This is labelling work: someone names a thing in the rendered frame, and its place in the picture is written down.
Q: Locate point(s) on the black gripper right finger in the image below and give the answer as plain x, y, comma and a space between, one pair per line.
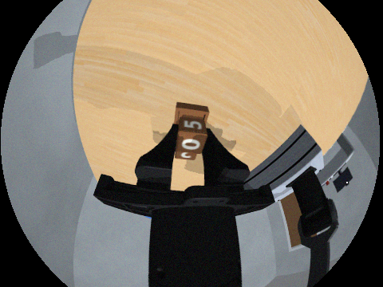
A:
221, 168

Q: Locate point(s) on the brown rectangular tray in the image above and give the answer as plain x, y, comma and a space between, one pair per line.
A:
191, 111

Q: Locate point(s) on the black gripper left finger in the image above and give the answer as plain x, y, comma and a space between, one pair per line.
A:
154, 169

